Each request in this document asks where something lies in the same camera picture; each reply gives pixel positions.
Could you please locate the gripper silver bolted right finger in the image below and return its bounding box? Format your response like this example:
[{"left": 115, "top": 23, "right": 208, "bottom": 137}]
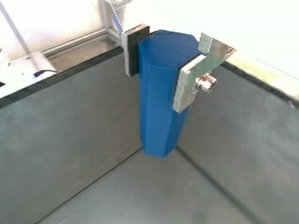
[{"left": 173, "top": 33, "right": 237, "bottom": 113}]

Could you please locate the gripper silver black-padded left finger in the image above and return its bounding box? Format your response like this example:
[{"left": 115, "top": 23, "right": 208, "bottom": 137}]
[{"left": 103, "top": 0, "right": 150, "bottom": 77}]

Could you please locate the blue hexagon prism block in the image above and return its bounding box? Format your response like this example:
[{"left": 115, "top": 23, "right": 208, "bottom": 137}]
[{"left": 138, "top": 30, "right": 201, "bottom": 158}]

